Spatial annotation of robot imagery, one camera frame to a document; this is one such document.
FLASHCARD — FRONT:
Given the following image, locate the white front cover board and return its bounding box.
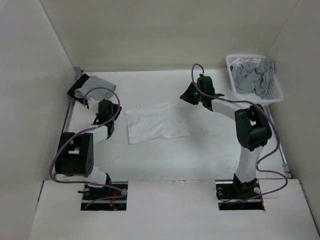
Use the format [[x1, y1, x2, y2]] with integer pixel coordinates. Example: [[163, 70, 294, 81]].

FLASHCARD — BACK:
[[29, 179, 319, 240]]

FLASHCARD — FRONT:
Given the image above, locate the white tank top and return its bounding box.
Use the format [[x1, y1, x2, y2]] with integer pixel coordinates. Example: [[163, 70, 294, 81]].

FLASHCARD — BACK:
[[124, 102, 190, 145]]

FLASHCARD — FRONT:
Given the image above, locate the left aluminium table rail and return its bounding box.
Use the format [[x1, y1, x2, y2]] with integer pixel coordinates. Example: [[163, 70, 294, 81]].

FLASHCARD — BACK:
[[47, 67, 83, 180]]

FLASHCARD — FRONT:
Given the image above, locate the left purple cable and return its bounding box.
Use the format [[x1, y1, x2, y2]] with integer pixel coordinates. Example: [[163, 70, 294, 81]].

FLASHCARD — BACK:
[[49, 87, 126, 210]]

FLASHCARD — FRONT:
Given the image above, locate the pale pink tank top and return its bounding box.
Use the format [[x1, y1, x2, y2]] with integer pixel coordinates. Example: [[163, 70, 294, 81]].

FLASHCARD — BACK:
[[235, 57, 262, 68]]

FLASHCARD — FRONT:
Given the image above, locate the purple cable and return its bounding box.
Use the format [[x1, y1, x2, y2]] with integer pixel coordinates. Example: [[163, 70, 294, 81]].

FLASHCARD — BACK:
[[191, 63, 288, 203], [49, 87, 126, 210]]

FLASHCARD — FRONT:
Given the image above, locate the aluminium table rail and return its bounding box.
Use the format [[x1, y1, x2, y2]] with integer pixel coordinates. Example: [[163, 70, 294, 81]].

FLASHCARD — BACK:
[[47, 67, 83, 180], [263, 106, 292, 179]]

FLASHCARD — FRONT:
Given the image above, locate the folded grey tank top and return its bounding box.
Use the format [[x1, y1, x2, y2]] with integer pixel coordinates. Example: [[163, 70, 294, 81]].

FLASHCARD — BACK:
[[74, 75, 116, 101]]

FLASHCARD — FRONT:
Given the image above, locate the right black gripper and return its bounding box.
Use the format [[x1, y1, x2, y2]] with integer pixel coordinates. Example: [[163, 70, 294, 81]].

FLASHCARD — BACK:
[[179, 82, 205, 106]]

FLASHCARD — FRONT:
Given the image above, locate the right aluminium table rail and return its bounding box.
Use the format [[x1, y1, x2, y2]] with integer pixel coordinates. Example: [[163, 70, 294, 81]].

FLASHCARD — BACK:
[[263, 106, 292, 179]]

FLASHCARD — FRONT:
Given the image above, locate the crumpled grey tank top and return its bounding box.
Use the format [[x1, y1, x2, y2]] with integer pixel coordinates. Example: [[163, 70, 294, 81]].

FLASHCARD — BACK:
[[230, 57, 275, 98]]

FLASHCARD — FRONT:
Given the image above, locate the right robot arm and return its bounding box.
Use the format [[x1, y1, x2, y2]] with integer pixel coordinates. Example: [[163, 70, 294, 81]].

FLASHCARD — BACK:
[[179, 74, 272, 200]]

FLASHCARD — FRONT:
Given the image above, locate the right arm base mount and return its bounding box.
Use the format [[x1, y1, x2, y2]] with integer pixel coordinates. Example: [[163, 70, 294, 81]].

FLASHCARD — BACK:
[[215, 180, 265, 211]]

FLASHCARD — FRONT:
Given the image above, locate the folded black tank top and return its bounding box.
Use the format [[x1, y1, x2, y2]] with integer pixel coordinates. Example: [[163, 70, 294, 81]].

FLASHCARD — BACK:
[[67, 74, 89, 105]]

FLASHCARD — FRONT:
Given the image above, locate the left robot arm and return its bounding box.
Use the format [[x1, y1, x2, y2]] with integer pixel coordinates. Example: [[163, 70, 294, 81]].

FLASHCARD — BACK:
[[53, 100, 122, 200]]

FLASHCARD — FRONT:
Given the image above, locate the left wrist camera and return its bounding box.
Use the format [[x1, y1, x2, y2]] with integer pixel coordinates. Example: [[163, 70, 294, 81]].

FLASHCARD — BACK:
[[85, 98, 99, 113]]

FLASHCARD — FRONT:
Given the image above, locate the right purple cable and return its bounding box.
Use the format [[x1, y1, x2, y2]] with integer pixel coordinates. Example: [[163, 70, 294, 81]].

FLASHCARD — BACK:
[[191, 63, 288, 203]]

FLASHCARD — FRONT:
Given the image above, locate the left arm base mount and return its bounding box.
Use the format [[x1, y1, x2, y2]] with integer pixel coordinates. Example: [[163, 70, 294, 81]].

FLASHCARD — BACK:
[[77, 182, 129, 212]]

